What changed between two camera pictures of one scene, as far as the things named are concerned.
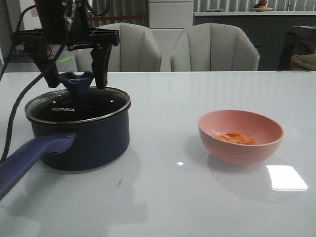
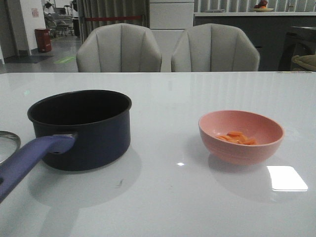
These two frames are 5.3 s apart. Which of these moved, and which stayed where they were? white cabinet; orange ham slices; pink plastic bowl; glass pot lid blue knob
Moved: glass pot lid blue knob
Stayed: white cabinet; orange ham slices; pink plastic bowl
